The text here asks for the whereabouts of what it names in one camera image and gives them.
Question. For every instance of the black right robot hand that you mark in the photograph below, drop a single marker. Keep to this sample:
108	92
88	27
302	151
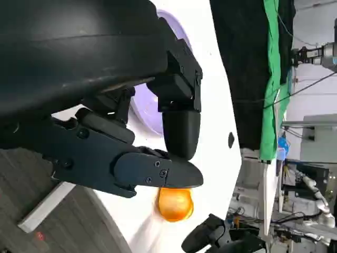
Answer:
205	234

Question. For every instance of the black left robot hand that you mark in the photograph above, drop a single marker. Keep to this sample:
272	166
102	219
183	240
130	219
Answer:
79	52

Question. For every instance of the orange and white bread roll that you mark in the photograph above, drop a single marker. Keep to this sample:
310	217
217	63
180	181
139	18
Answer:
175	205

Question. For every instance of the white table side panel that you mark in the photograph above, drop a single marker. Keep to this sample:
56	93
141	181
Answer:
269	197

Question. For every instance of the lilac plate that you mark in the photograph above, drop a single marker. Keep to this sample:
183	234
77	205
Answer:
147	105

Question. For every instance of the grey machine cabinet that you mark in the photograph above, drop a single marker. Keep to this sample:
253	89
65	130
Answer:
319	137

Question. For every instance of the black backdrop cloth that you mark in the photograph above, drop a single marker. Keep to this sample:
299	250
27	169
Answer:
242	66

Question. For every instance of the green cloth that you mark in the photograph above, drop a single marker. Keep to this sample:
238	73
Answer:
272	52

